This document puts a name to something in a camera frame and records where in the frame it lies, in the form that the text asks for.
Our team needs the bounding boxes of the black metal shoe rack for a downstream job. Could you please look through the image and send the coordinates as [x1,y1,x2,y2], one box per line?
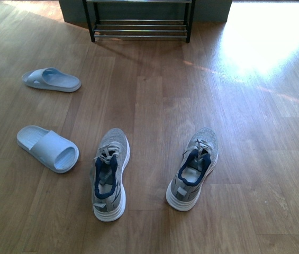
[82,1,196,43]

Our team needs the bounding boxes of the light blue slipper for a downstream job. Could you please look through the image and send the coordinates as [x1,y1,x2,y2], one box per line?
[16,125,79,174]
[22,67,81,93]

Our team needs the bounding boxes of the grey sneaker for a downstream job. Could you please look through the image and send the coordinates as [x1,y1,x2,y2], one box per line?
[90,128,130,222]
[166,128,219,212]

